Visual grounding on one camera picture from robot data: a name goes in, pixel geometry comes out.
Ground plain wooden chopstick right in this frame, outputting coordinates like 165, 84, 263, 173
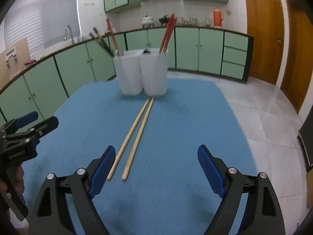
121, 97, 155, 181

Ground cardboard box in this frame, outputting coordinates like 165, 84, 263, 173
0, 38, 30, 89

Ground black wok with lid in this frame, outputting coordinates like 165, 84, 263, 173
159, 15, 170, 26

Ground green lower kitchen cabinets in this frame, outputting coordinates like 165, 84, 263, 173
1, 27, 254, 124

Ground blue table mat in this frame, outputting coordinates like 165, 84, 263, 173
23, 79, 258, 234

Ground chrome kitchen faucet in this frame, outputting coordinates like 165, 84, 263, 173
64, 25, 75, 45

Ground black chopstick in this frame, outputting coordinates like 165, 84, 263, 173
93, 27, 115, 57
89, 32, 115, 57

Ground plain wooden chopstick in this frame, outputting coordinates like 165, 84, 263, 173
107, 98, 150, 180
121, 97, 155, 181

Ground black cabinet at right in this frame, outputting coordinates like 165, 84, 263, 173
298, 116, 313, 172

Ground white double utensil holder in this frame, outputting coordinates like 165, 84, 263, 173
113, 48, 169, 97

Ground orange thermos flask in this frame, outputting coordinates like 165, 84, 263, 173
213, 7, 223, 28

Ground red-handled wooden chopstick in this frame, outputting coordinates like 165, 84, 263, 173
158, 13, 176, 54
161, 16, 178, 54
106, 18, 121, 56

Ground person's left hand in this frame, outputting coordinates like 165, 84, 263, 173
7, 164, 24, 195

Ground white cooking pot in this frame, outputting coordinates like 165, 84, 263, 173
141, 15, 154, 28

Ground window blind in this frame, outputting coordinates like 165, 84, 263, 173
4, 0, 81, 55

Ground closed wooden door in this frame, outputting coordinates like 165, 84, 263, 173
246, 0, 284, 84

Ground plain wooden chopstick left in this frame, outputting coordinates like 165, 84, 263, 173
107, 98, 150, 180

